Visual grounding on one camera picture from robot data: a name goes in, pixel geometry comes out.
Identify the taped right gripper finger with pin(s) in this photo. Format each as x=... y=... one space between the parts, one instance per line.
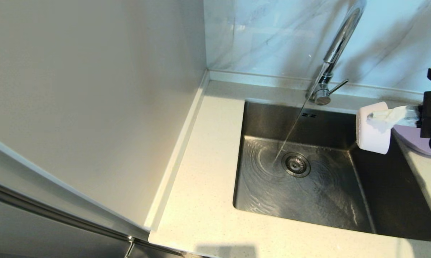
x=394 y=116

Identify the purple plastic plate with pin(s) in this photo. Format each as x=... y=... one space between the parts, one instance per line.
x=412 y=143

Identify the stainless steel sink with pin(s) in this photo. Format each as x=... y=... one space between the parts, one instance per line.
x=272 y=193

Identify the chrome gooseneck faucet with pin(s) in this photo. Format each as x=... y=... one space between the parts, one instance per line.
x=323 y=89

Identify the round metal drain strainer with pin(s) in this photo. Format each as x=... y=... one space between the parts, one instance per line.
x=296 y=165

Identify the white tall cabinet panel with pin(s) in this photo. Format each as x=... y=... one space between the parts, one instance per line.
x=93 y=107

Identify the stainless steel appliance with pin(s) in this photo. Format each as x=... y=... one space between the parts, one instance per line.
x=22 y=233

